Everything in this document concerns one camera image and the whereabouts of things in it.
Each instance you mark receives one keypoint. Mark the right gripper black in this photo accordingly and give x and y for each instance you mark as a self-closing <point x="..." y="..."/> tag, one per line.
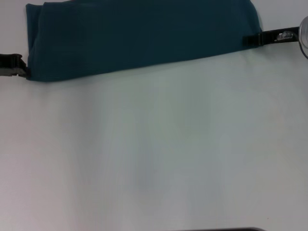
<point x="279" y="36"/>

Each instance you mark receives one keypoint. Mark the teal blue printed t-shirt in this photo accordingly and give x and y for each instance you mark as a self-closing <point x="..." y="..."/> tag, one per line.
<point x="144" y="36"/>

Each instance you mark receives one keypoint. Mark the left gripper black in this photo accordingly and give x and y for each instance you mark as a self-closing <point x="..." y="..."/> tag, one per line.
<point x="9" y="63"/>

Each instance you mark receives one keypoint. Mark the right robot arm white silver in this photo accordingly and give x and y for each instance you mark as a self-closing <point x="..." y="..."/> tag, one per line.
<point x="303" y="31"/>

